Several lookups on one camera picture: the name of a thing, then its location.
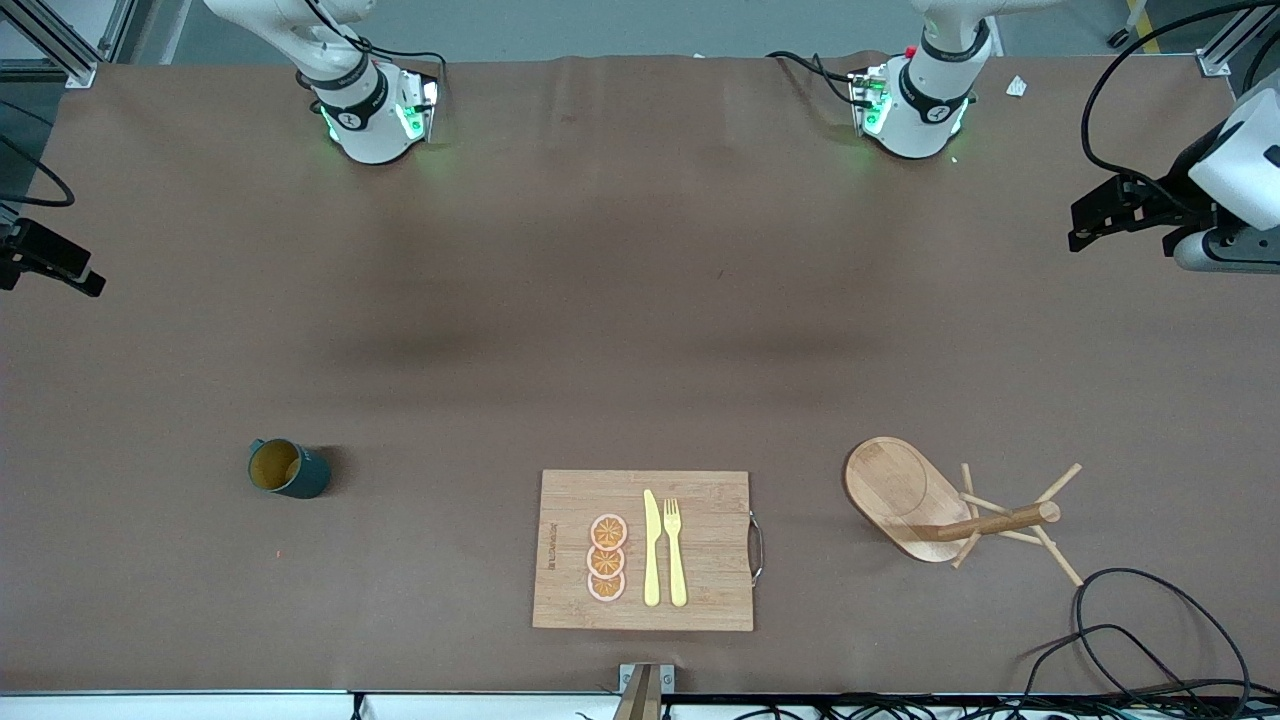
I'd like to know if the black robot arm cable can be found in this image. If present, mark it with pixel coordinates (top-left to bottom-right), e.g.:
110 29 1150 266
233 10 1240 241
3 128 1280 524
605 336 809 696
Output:
1082 0 1280 216

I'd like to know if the brown table cover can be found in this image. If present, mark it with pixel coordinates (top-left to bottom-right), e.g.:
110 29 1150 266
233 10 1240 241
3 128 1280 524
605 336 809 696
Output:
0 50 1280 696

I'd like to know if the bamboo cutting board metal handle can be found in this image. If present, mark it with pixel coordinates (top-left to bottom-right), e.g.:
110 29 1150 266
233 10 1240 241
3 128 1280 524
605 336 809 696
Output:
531 469 765 633

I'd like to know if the aluminium frame post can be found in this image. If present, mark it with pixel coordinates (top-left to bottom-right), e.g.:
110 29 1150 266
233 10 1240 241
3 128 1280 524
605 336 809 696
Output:
0 0 131 89
1195 0 1280 79

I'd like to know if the yellow plastic knife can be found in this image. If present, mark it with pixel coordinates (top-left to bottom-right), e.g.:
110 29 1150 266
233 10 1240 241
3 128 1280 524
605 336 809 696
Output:
643 489 662 608

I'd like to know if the black base cable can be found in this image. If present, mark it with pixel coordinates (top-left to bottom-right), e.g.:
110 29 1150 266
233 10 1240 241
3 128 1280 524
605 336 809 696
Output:
345 38 448 96
768 50 863 109

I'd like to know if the wooden mug rack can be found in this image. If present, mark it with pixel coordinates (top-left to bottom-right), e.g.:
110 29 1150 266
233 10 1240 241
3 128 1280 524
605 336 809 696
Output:
843 437 1086 588

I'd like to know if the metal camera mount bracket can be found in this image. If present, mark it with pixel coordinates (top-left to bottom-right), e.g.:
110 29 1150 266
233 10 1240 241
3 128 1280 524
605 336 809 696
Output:
618 663 676 720

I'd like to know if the long black looped cable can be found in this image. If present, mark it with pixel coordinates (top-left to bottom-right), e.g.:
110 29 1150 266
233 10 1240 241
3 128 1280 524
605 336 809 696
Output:
1020 568 1253 716

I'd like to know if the teal cup yellow inside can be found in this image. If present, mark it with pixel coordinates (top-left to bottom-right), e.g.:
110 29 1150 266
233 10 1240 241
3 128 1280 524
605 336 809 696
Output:
247 438 332 500

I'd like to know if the yellow plastic fork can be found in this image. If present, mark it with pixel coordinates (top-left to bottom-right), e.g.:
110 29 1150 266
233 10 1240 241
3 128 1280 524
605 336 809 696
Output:
663 498 689 609

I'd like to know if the thin black cable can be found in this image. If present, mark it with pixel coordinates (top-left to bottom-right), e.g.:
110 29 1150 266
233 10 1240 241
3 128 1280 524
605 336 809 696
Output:
0 130 76 209

